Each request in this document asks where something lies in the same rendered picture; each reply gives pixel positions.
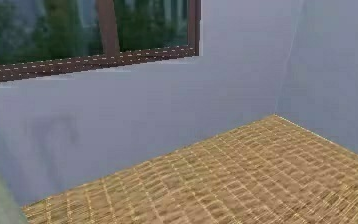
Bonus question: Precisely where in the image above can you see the brown framed window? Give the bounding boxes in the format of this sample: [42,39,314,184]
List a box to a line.
[0,0,202,85]

